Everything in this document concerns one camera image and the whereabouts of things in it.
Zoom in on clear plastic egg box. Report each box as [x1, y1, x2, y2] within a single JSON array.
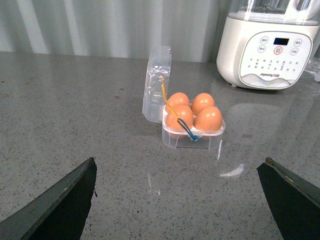
[[142, 45, 226, 150]]

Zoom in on blue rubber band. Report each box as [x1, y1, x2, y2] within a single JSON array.
[[177, 117, 200, 142]]

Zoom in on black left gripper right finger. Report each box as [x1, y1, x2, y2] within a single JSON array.
[[257, 157, 320, 240]]

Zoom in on clear plastic bag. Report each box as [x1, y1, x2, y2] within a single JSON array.
[[304, 57, 320, 83]]

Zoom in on brown egg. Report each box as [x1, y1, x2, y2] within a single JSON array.
[[165, 103, 194, 132], [194, 106, 223, 131], [191, 92, 216, 116], [167, 92, 190, 107]]

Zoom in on white Joyoung blender appliance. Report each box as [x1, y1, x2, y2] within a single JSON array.
[[216, 0, 320, 90]]

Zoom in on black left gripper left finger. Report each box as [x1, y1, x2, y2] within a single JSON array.
[[0, 157, 97, 240]]

